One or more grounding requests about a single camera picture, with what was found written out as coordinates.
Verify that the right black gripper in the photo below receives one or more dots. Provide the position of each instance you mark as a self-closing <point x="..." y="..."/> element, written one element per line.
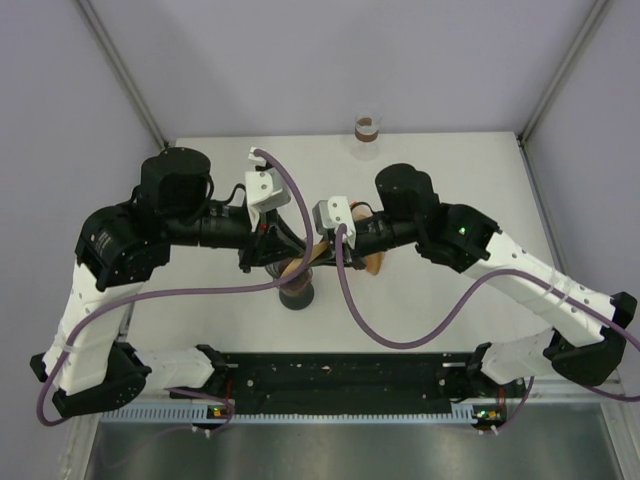
<point x="352" y="257"/>

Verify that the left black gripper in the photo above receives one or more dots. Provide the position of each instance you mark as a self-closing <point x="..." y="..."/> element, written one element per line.
<point x="269" y="246"/>

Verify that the brown paper coffee filter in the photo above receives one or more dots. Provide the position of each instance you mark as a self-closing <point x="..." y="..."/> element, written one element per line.
<point x="299" y="265"/>

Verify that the glass carafe red collar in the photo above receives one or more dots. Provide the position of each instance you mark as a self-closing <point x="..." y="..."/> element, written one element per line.
<point x="299" y="293"/>

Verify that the glass cup with coffee grounds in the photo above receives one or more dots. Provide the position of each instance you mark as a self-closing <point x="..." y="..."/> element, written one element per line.
<point x="366" y="132"/>

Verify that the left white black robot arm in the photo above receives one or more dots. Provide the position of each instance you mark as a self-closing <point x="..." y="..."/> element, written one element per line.
<point x="90" y="367"/>

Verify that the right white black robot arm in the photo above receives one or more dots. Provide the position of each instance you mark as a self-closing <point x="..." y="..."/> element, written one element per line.
<point x="584" y="341"/>

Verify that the stack of brown filters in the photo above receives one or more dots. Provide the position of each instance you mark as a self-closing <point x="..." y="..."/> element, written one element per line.
<point x="372" y="263"/>

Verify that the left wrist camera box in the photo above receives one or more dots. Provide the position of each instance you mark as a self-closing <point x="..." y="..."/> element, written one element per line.
<point x="265" y="191"/>

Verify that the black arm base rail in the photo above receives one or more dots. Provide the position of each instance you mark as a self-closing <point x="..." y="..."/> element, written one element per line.
<point x="351" y="383"/>

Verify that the grey slotted cable duct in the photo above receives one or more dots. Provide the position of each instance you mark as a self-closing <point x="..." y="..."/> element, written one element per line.
<point x="200" y="413"/>

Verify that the left aluminium frame post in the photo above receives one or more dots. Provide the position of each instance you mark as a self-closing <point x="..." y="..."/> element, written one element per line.
<point x="91" y="17"/>

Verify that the aluminium frame post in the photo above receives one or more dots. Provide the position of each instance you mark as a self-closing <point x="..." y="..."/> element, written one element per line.
<point x="579" y="43"/>
<point x="91" y="17"/>

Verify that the right aluminium frame post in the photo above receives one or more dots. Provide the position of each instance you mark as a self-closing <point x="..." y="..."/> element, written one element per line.
<point x="579" y="43"/>

